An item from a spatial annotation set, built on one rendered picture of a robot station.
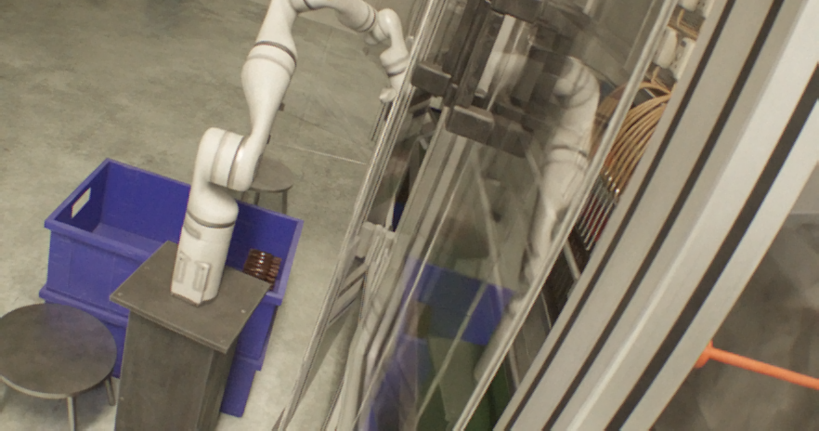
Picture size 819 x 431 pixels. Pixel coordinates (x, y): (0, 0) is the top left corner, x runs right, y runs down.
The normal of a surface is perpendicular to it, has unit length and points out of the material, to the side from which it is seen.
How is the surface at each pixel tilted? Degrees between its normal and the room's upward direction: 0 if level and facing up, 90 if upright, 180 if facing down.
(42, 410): 0
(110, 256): 90
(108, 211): 90
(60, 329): 0
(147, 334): 90
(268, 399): 0
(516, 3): 90
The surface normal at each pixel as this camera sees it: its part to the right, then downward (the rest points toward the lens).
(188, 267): -0.18, 0.38
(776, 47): -0.95, -0.31
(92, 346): 0.33, -0.85
